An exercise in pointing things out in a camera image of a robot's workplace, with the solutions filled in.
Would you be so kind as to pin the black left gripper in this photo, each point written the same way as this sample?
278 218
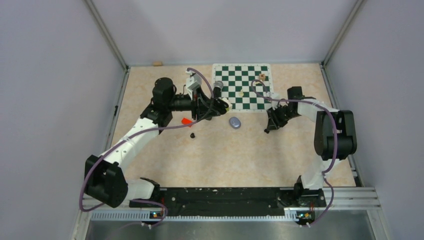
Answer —
206 108

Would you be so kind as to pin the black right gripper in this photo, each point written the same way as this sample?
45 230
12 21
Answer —
274 123

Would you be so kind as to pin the grey lavender earbud case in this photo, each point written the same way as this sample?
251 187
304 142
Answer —
235 122

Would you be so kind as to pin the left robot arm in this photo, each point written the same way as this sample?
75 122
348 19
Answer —
104 178

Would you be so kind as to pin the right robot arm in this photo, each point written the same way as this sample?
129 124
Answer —
334 136

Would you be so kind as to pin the red block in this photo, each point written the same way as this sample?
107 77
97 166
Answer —
187 122

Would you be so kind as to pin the black microphone silver head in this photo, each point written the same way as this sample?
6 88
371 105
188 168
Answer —
217 89

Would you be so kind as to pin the green white toy brick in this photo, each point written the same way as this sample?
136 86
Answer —
229 105

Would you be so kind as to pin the green white chessboard mat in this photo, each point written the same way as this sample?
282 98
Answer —
244 77

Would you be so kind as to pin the wooden letter cube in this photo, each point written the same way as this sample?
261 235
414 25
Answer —
262 76

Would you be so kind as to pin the wine cork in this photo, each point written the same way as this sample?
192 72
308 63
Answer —
157 63

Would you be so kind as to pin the purple object outside frame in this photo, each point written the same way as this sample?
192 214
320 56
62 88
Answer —
341 115

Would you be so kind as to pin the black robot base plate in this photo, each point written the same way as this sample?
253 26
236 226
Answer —
232 201

